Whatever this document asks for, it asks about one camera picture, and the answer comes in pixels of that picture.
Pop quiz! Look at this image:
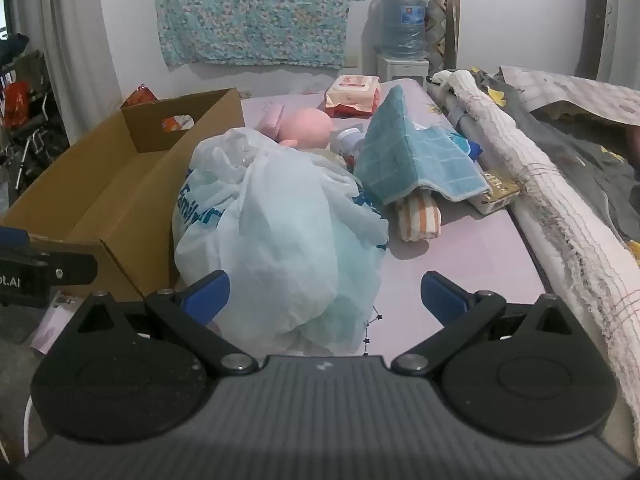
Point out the brown cardboard box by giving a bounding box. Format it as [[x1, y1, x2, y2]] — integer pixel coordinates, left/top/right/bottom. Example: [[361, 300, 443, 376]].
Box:
[[0, 87, 246, 306]]

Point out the light blue plastic bag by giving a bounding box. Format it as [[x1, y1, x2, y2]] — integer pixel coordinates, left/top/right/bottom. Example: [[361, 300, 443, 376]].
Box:
[[235, 152, 391, 356]]

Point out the teal floral cloth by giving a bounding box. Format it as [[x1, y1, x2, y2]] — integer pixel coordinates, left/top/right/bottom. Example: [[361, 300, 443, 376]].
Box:
[[156, 0, 368, 70]]

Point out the white water dispenser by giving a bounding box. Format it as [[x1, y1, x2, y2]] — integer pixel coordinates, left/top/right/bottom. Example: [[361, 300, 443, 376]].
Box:
[[376, 55, 431, 83]]

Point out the grey tube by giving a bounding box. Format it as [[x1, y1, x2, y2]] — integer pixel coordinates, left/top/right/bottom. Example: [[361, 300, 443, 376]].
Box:
[[427, 80, 481, 146]]

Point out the blue water jug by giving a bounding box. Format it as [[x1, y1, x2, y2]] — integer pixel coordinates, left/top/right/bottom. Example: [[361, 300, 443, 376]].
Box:
[[382, 0, 430, 61]]

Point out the light checkered quilt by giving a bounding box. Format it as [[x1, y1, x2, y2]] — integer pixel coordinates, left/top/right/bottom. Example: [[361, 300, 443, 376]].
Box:
[[500, 65, 640, 123]]

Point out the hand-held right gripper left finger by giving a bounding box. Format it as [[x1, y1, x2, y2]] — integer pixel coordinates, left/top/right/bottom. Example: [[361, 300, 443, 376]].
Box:
[[75, 270, 258, 378]]

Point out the pink plush toy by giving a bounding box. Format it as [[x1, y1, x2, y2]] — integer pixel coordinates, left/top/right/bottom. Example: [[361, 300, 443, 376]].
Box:
[[277, 108, 333, 150]]

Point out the woven patterned bag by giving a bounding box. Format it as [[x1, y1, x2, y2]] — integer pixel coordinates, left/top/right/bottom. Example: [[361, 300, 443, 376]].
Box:
[[425, 0, 461, 73]]

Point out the red snack bag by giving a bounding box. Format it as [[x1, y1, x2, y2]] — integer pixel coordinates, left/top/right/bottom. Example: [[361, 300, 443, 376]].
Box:
[[121, 84, 158, 108]]

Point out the white box with gold label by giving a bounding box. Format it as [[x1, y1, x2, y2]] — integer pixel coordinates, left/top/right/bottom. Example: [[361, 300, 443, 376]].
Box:
[[470, 172, 523, 215]]

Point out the dark door frame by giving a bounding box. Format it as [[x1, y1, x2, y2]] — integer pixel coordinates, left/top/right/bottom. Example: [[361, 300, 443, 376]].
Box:
[[580, 0, 640, 83]]

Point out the grey printed blanket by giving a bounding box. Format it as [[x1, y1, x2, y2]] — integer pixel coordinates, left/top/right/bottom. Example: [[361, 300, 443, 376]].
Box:
[[470, 67, 640, 263]]

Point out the teal checkered towel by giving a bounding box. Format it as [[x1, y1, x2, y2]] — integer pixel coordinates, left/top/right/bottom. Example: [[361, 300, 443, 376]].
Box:
[[354, 85, 493, 206]]

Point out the white plastic bag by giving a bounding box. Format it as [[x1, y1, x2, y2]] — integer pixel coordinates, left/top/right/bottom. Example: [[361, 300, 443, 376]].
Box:
[[172, 127, 363, 356]]

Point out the orange striped cloth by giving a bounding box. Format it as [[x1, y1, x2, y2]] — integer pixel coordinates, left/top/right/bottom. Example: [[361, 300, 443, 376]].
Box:
[[397, 194, 443, 243]]

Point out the white knitted blanket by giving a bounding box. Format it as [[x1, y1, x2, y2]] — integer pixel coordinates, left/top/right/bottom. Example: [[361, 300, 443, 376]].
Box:
[[430, 69, 640, 411]]

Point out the metal rack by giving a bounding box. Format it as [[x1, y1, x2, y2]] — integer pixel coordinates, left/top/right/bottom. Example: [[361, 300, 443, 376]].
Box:
[[0, 50, 71, 196]]

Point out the wet wipes pack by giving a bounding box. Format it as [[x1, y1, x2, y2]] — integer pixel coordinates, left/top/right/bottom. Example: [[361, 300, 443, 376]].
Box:
[[324, 74, 382, 118]]

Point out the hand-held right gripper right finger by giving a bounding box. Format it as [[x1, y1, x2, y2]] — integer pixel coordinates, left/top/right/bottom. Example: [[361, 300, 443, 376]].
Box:
[[391, 270, 573, 377]]

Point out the orange plastic bag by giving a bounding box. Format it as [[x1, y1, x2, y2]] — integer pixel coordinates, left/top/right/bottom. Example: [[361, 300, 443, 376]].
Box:
[[2, 80, 31, 128]]

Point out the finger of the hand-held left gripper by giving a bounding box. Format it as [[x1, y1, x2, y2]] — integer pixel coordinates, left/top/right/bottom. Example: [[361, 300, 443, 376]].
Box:
[[47, 251, 99, 287], [0, 226, 32, 251]]

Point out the white curtain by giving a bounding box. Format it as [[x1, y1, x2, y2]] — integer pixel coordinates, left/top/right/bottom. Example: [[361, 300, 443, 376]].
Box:
[[10, 0, 123, 126]]

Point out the white paper sheet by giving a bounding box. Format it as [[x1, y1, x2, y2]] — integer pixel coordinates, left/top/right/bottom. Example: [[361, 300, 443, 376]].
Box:
[[30, 292, 81, 353]]

